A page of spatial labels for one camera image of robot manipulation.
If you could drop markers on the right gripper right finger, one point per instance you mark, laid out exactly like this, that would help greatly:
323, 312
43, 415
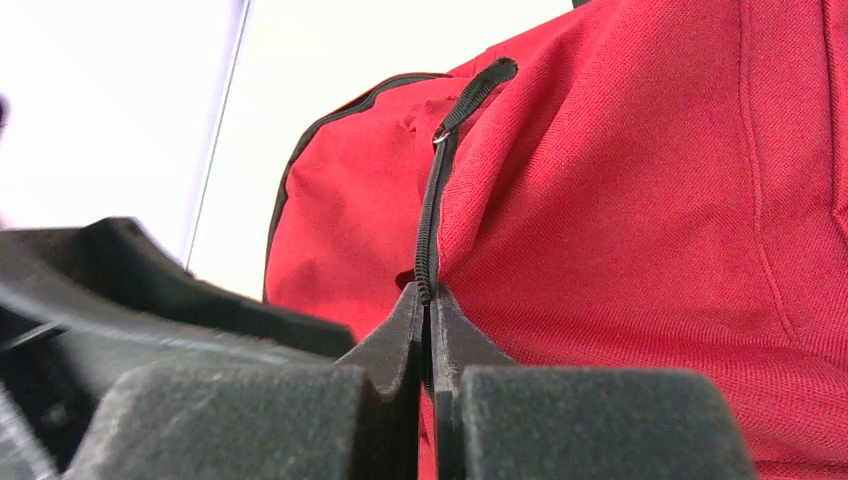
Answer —
497, 419

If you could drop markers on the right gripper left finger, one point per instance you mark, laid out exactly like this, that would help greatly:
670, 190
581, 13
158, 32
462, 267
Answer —
355, 419

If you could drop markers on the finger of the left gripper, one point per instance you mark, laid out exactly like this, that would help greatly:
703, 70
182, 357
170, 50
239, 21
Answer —
63, 345
115, 259

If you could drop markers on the red backpack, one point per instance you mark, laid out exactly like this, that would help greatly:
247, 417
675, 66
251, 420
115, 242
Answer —
633, 183

